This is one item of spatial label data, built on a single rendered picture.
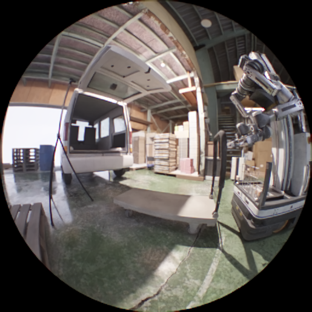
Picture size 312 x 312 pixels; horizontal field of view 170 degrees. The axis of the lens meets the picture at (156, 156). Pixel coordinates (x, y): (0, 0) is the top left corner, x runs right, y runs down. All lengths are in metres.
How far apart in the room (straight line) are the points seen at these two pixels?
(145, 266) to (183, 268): 0.21
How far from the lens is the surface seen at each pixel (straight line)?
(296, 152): 1.18
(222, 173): 0.66
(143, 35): 2.58
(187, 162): 2.59
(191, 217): 0.74
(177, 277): 0.67
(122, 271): 0.69
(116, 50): 1.33
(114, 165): 1.99
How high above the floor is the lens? 0.62
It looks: 2 degrees down
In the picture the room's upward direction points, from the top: 1 degrees clockwise
